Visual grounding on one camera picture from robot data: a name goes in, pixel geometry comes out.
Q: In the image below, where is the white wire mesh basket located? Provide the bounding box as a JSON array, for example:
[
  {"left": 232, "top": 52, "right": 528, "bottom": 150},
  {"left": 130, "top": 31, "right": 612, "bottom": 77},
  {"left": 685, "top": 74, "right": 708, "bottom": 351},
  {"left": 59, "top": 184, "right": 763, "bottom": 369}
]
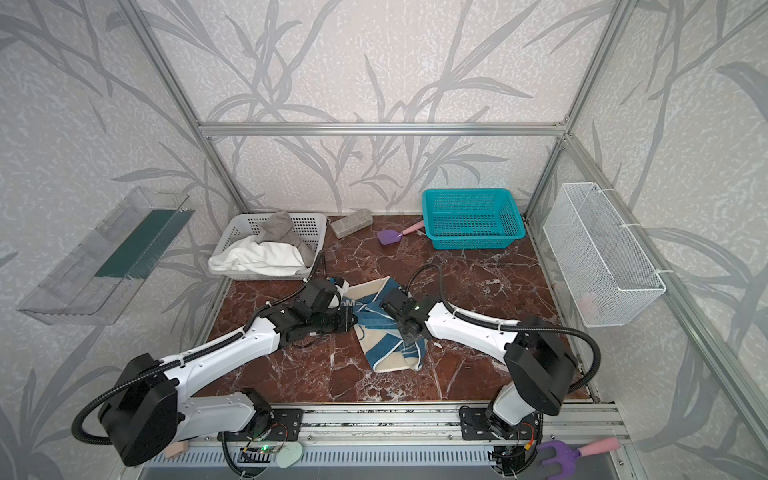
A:
[{"left": 543, "top": 182, "right": 666, "bottom": 328}]

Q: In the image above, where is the purple pink toy fork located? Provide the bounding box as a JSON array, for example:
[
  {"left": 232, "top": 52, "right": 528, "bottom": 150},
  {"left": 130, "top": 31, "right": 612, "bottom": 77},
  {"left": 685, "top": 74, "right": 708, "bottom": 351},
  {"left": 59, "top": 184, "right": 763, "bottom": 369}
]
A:
[{"left": 536, "top": 437, "right": 621, "bottom": 480}]

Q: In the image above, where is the white perforated plastic basket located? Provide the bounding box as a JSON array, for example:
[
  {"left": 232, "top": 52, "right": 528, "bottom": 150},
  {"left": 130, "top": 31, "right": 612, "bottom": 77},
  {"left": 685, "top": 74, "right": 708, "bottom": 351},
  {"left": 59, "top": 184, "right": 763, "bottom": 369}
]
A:
[{"left": 208, "top": 212, "right": 327, "bottom": 281}]

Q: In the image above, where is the grey sponge block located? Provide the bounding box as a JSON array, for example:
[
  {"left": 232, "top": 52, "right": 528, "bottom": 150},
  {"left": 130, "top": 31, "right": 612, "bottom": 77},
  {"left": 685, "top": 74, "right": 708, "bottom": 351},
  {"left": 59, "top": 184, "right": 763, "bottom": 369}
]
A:
[{"left": 330, "top": 209, "right": 373, "bottom": 239}]

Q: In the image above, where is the grey towel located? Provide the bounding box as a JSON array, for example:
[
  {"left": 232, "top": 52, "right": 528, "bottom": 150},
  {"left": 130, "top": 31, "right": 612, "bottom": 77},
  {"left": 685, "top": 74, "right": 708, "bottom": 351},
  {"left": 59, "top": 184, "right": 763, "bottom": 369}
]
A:
[{"left": 259, "top": 211, "right": 315, "bottom": 267}]

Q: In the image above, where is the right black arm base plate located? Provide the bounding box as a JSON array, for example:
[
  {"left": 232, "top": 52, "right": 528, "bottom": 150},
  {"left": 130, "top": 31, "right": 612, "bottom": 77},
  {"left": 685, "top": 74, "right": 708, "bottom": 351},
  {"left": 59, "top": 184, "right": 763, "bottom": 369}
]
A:
[{"left": 459, "top": 405, "right": 542, "bottom": 443}]

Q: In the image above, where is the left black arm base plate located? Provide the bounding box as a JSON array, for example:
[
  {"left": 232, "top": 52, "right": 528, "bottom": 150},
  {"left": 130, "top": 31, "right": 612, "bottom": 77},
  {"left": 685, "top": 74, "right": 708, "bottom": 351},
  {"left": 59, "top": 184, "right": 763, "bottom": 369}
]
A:
[{"left": 250, "top": 408, "right": 304, "bottom": 442}]

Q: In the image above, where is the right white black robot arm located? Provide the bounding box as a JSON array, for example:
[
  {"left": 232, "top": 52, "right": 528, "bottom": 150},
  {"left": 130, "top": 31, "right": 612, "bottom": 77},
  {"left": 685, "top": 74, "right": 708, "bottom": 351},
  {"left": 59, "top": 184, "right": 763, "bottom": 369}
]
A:
[{"left": 380, "top": 287, "right": 602, "bottom": 427}]

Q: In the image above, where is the blue beige Doraemon towel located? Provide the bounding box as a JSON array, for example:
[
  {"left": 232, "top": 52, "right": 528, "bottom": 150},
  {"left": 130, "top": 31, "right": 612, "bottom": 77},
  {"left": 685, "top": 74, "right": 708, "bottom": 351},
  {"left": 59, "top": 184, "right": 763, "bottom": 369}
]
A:
[{"left": 344, "top": 277, "right": 427, "bottom": 373}]

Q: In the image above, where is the clear acrylic wall shelf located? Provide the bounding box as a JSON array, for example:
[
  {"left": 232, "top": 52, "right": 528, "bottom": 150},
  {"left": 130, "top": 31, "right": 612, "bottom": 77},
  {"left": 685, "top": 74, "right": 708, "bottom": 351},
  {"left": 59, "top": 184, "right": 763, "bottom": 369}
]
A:
[{"left": 18, "top": 187, "right": 194, "bottom": 326}]

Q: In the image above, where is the white towel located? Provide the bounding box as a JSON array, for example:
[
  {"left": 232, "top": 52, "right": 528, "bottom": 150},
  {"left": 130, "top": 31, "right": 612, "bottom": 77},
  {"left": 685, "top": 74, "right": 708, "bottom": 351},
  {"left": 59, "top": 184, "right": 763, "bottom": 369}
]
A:
[{"left": 208, "top": 235, "right": 306, "bottom": 277}]

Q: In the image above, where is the teal plastic basket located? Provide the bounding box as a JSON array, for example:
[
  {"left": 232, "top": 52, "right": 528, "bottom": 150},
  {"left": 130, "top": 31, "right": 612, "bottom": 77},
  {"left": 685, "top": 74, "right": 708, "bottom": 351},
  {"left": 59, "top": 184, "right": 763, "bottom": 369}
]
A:
[{"left": 422, "top": 188, "right": 525, "bottom": 250}]

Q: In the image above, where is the small green circuit board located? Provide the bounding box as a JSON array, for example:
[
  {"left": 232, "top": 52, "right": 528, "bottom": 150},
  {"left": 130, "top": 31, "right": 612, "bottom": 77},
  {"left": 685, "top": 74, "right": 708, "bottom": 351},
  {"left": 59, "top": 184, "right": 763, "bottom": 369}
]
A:
[{"left": 241, "top": 444, "right": 282, "bottom": 462}]

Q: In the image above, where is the aluminium front rail frame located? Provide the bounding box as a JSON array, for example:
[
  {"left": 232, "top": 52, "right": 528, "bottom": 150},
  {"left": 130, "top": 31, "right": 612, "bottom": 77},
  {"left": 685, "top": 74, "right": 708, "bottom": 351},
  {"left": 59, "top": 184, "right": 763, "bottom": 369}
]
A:
[{"left": 115, "top": 402, "right": 647, "bottom": 479}]

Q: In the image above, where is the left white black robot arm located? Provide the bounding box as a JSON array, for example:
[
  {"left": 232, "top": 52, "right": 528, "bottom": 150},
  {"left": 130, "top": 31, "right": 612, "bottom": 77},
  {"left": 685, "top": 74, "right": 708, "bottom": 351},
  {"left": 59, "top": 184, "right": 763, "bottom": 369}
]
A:
[{"left": 71, "top": 277, "right": 357, "bottom": 466}]

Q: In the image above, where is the purple pink toy spatula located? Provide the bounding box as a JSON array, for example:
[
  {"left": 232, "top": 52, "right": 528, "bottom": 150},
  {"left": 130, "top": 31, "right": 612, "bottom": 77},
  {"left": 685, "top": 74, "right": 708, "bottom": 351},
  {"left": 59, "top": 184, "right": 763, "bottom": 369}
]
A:
[{"left": 377, "top": 220, "right": 425, "bottom": 246}]

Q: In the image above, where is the pale green oval disc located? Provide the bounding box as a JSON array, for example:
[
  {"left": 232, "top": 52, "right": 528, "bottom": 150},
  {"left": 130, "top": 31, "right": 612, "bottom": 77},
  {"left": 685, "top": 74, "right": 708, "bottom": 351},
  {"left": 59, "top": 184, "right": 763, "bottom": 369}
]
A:
[{"left": 275, "top": 442, "right": 304, "bottom": 469}]

